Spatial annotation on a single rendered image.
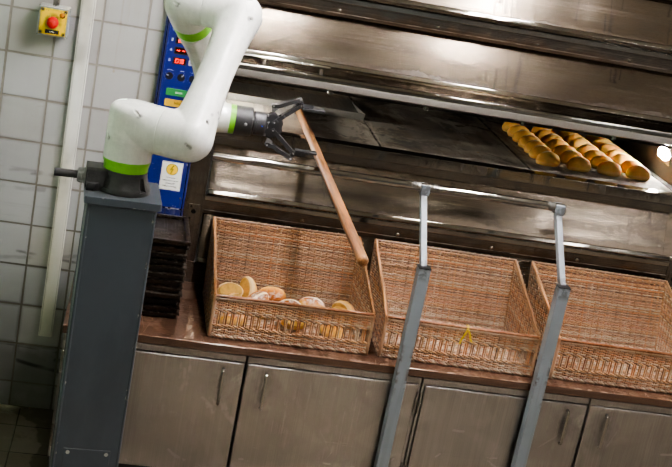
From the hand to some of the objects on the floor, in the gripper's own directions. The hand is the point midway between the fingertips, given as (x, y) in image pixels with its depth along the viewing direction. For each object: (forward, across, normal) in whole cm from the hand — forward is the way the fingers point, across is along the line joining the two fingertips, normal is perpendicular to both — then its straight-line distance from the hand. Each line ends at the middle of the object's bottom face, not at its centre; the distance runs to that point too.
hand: (316, 132), depth 393 cm
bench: (+52, +133, -27) cm, 145 cm away
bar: (+34, +133, -6) cm, 138 cm away
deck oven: (+55, +133, -150) cm, 208 cm away
